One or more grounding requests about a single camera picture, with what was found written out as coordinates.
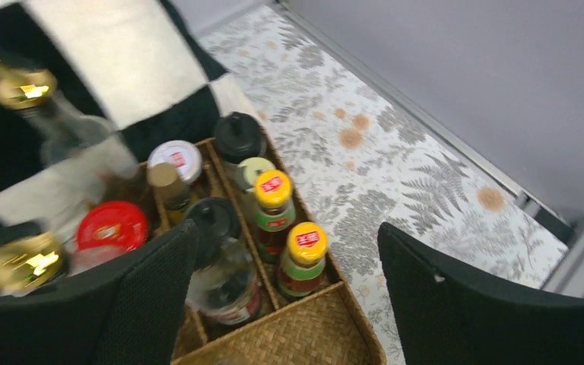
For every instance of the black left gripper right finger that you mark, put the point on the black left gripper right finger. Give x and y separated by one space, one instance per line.
449 312

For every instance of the green bottle yellow cap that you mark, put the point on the green bottle yellow cap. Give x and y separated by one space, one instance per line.
275 213

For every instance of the reflected cruet gold spout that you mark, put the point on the reflected cruet gold spout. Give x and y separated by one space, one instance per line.
30 262

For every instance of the glass cruet gold spout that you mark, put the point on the glass cruet gold spout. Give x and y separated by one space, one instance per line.
53 157

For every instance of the black white checkered pillow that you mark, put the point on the black white checkered pillow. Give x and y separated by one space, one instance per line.
132 62

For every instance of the reflected green bottle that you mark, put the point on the reflected green bottle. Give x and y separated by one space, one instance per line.
302 264

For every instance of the red lid chili sauce jar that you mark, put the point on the red lid chili sauce jar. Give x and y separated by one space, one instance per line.
108 231

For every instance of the small yellow oil bottle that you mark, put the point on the small yellow oil bottle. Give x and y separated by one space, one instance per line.
176 196

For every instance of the floral tablecloth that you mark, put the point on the floral tablecloth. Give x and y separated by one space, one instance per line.
359 160

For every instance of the yellow cap spice bottle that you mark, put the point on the yellow cap spice bottle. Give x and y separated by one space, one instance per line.
248 170

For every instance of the clear vinegar bottle black cap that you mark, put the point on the clear vinegar bottle black cap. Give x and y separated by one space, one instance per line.
224 286

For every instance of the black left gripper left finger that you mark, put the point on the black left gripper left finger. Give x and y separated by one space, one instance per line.
126 311

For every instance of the white lid brown sauce jar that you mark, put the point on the white lid brown sauce jar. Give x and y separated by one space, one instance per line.
186 158

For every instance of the black cap shaker bottle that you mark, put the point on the black cap shaker bottle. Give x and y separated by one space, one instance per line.
237 137

